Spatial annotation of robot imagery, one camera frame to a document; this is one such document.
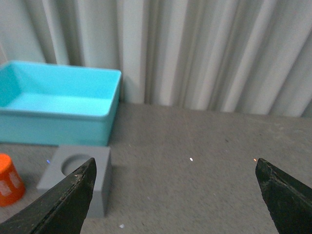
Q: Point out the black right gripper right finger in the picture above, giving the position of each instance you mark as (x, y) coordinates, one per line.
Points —
(288, 200)

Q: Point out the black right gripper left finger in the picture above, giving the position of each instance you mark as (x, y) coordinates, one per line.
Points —
(61, 210)

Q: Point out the gray cube with round hole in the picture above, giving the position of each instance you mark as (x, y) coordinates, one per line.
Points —
(66, 159)

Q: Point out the orange cylinder part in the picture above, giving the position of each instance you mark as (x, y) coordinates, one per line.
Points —
(12, 187)

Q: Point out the light blue plastic box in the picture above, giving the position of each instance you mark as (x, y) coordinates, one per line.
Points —
(52, 104)

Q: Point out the white pleated curtain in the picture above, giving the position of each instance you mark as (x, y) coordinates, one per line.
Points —
(246, 56)

